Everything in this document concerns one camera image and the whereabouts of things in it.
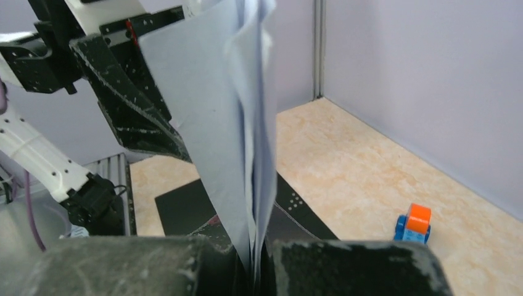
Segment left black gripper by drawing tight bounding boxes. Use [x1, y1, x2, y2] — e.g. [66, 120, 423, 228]
[1, 1, 191, 162]

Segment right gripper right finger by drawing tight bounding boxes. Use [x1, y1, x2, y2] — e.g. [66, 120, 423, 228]
[261, 240, 453, 295]

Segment aluminium frame profile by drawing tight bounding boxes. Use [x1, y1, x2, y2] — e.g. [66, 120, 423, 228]
[84, 153, 137, 236]

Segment blue orange toy car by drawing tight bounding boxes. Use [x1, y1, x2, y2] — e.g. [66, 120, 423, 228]
[393, 203, 432, 245]

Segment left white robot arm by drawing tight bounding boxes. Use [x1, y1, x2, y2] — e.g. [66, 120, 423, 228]
[1, 1, 190, 236]

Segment white printed paper sheets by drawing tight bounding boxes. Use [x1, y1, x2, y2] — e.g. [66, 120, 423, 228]
[138, 1, 277, 282]

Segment teal and black folder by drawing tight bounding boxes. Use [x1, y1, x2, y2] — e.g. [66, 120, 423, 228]
[154, 173, 339, 242]

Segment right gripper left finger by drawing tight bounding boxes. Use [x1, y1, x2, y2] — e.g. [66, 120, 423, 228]
[20, 236, 249, 295]

